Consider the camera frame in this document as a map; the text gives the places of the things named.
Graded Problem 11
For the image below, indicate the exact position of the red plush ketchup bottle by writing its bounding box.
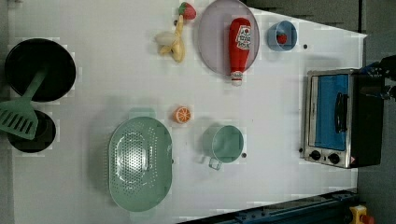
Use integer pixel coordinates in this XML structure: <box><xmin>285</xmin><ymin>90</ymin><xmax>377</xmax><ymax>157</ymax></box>
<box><xmin>229</xmin><ymin>18</ymin><xmax>251</xmax><ymax>86</ymax></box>

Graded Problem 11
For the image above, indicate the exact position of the lilac round plate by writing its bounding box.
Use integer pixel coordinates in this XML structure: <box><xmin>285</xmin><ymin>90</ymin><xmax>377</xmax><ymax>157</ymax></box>
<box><xmin>197</xmin><ymin>0</ymin><xmax>261</xmax><ymax>75</ymax></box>

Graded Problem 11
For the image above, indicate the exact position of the plush orange slice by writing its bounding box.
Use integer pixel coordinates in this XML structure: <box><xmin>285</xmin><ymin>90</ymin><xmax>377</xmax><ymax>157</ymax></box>
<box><xmin>173</xmin><ymin>106</ymin><xmax>191</xmax><ymax>124</ymax></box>

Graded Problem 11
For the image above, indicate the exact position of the green mug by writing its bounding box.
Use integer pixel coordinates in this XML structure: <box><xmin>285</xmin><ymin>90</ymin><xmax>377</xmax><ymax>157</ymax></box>
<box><xmin>203</xmin><ymin>125</ymin><xmax>245</xmax><ymax>171</ymax></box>

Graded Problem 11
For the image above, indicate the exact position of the plush peeled banana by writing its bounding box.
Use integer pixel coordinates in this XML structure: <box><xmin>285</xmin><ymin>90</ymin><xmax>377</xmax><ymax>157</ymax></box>
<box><xmin>154</xmin><ymin>15</ymin><xmax>185</xmax><ymax>63</ymax></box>

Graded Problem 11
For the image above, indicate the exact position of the green oval colander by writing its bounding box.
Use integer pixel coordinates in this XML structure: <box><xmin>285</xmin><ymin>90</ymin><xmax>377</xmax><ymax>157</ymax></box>
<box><xmin>108</xmin><ymin>107</ymin><xmax>173</xmax><ymax>212</ymax></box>

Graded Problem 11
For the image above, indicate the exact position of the plush strawberry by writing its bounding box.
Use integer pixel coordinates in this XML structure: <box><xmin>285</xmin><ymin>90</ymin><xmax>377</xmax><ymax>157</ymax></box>
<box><xmin>178</xmin><ymin>2</ymin><xmax>197</xmax><ymax>21</ymax></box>

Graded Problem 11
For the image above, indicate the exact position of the red strawberry in bowl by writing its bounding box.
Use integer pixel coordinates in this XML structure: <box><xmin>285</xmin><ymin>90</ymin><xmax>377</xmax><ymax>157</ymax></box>
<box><xmin>276</xmin><ymin>34</ymin><xmax>288</xmax><ymax>44</ymax></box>

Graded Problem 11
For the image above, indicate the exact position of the blue bowl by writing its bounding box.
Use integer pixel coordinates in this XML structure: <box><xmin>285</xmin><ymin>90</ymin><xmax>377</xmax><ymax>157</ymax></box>
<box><xmin>266</xmin><ymin>21</ymin><xmax>298</xmax><ymax>51</ymax></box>

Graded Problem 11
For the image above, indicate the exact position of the small black pot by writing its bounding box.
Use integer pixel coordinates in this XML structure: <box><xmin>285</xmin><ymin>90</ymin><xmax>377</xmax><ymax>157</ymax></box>
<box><xmin>7</xmin><ymin>110</ymin><xmax>56</xmax><ymax>153</ymax></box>

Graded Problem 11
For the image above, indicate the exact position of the green slotted spatula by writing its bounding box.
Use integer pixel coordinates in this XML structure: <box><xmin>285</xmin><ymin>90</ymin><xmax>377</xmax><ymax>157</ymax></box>
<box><xmin>0</xmin><ymin>69</ymin><xmax>47</xmax><ymax>140</ymax></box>

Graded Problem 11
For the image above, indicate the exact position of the large black pan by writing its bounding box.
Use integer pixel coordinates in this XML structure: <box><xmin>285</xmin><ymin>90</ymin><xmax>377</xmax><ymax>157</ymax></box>
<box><xmin>5</xmin><ymin>38</ymin><xmax>77</xmax><ymax>103</ymax></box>

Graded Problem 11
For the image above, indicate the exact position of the yellow red emergency button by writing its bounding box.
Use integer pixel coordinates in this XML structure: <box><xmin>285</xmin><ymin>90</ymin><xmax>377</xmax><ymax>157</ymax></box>
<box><xmin>349</xmin><ymin>205</ymin><xmax>375</xmax><ymax>224</ymax></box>

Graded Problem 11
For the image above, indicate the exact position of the blue metal frame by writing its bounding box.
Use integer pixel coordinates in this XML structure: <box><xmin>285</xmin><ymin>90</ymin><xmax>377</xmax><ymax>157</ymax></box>
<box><xmin>179</xmin><ymin>190</ymin><xmax>360</xmax><ymax>224</ymax></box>

